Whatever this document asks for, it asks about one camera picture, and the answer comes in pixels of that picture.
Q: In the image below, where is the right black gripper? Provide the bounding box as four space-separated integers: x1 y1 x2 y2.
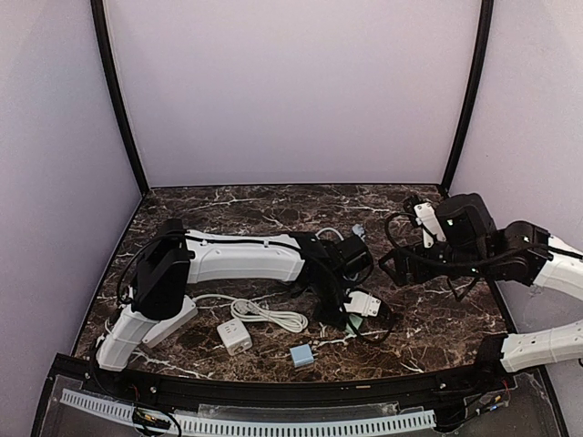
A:
379 239 492 288

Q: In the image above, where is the blue-grey power strip cable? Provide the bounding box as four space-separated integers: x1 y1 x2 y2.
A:
314 224 368 242

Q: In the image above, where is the green plug adapter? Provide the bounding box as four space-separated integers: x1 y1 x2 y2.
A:
345 313 363 336

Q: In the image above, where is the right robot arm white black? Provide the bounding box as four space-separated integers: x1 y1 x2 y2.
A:
379 218 582 395

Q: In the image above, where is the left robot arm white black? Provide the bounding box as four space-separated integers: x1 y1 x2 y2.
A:
92 219 372 397

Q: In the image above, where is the blue plug adapter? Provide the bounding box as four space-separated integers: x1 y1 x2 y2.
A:
290 344 314 368

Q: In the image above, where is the white cube socket adapter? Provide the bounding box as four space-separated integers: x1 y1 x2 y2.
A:
217 318 252 356

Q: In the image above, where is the white power strip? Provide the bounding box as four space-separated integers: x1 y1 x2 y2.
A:
142 296 199 349

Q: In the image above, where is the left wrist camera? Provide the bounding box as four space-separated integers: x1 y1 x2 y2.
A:
332 235 373 280

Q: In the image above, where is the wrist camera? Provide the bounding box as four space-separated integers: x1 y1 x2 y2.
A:
332 235 373 280
435 193 496 259

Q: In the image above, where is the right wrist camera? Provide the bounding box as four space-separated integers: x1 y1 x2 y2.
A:
435 193 496 259

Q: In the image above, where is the white power strip cable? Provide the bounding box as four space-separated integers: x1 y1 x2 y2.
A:
193 293 310 333

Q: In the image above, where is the white slotted cable duct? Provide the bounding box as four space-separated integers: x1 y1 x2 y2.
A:
59 389 436 436

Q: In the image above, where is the black front frame rail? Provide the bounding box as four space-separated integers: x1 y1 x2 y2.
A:
49 354 517 410

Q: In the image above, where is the right black frame post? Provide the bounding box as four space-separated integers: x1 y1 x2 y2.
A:
440 0 495 193

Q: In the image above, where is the black frame post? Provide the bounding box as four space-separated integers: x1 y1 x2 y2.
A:
90 0 150 197
440 0 495 193

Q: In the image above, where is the left black frame post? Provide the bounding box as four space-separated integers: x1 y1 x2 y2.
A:
90 0 150 197

